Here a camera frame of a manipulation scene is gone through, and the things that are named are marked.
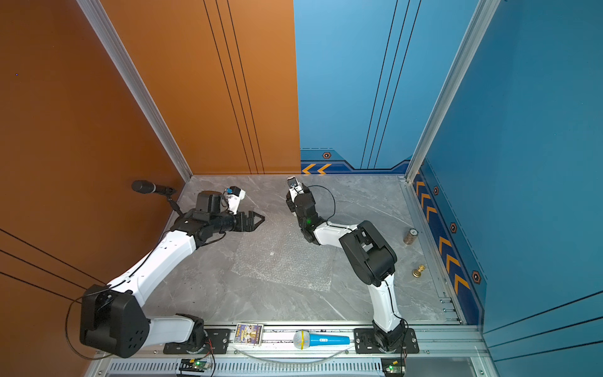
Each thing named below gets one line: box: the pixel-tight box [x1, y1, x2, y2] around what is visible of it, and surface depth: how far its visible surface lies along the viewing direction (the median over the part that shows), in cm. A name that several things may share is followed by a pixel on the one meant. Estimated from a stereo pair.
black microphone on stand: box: [131, 179, 184, 217], surface depth 77 cm
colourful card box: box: [233, 322, 264, 347], surface depth 75 cm
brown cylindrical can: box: [402, 227, 419, 246], surface depth 94 cm
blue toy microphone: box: [292, 329, 351, 350], surface depth 73 cm
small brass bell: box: [412, 263, 426, 279], surface depth 88 cm
